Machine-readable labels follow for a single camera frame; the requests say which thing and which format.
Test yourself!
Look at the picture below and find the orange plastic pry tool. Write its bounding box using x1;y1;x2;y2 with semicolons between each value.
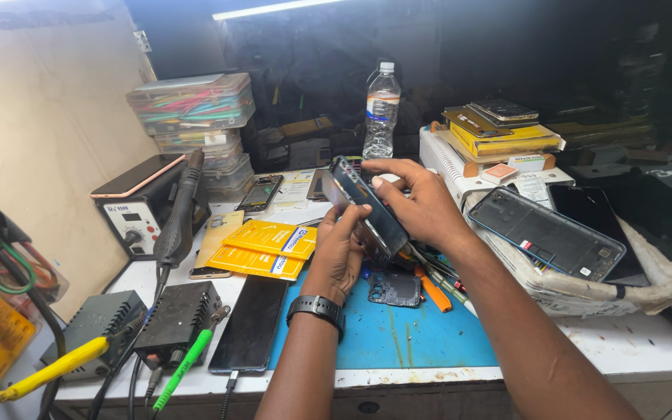
413;265;453;313

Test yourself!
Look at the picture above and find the tangle of coloured wires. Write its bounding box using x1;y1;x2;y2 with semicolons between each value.
0;198;70;304

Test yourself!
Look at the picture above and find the pink-edged smartphone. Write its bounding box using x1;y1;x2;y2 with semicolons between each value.
90;153;187;200

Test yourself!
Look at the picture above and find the hot air rework station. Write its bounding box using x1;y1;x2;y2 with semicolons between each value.
94;173;211;260

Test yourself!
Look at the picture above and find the yellow flat box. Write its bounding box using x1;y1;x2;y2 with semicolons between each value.
448;121;563;159

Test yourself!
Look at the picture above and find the blue-rimmed phone back frame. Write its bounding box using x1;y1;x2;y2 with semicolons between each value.
468;186;627;282

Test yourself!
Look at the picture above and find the blue work mat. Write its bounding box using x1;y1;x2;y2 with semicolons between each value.
266;257;498;371

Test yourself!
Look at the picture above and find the small orange white card box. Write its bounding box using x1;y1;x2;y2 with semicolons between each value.
481;163;519;186

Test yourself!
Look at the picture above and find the yellow soldering iron handle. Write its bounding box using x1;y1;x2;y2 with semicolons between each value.
0;315;145;404

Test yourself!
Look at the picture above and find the phone with exposed internals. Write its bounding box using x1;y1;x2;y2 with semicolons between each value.
234;174;284;214

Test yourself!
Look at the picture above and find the gold phone back cover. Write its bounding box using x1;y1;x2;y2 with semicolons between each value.
189;210;245;280

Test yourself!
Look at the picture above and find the black USB cable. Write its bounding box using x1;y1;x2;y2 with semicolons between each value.
219;370;239;420

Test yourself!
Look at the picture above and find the grey power supply box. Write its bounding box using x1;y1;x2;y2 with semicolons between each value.
40;290;148;382

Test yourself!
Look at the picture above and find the green soldering iron handle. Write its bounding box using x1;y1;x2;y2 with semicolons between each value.
152;305;232;413

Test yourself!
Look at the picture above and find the stack of dark phone parts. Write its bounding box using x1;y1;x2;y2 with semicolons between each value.
442;98;540;139

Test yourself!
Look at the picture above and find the black phone inner cover plate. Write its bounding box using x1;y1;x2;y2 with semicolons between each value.
367;272;423;309

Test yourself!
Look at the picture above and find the clear plastic water bottle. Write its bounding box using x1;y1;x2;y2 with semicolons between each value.
362;61;401;161

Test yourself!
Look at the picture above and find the person's left hand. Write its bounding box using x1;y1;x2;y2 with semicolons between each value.
300;203;373;306

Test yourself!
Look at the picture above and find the black phone screen panel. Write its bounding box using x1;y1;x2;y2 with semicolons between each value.
548;184;651;287

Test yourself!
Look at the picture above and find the white crumpled bag of parts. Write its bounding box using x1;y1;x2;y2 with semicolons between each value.
463;192;672;319

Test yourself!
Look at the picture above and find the black soldering station box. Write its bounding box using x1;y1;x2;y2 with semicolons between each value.
133;281;223;369

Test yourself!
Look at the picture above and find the person's right hand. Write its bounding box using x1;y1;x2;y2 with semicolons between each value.
362;159;470;254

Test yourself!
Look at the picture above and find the stack of clear parts boxes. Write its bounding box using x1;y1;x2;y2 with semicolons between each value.
125;72;256;203

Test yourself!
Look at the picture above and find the white small label box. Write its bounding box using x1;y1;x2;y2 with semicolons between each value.
507;154;547;173

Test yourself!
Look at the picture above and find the yellow screen protector packet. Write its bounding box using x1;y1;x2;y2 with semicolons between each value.
206;245;306;282
222;219;317;261

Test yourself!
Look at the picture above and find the black smartphone with cable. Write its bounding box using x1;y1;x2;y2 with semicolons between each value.
208;275;289;374

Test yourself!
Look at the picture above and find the green-handled screwdriver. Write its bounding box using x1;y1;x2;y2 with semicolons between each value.
426;265;470;306

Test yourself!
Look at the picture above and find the black hot air gun handle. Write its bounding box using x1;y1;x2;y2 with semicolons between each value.
153;150;205;270

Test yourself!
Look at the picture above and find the white printed paper sheet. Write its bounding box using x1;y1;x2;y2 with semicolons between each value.
271;170;317;211

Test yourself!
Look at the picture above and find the dark disassembled smartphone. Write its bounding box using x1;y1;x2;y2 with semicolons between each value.
321;156;411;263

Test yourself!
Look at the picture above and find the black wrist watch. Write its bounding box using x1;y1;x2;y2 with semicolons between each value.
286;294;347;343

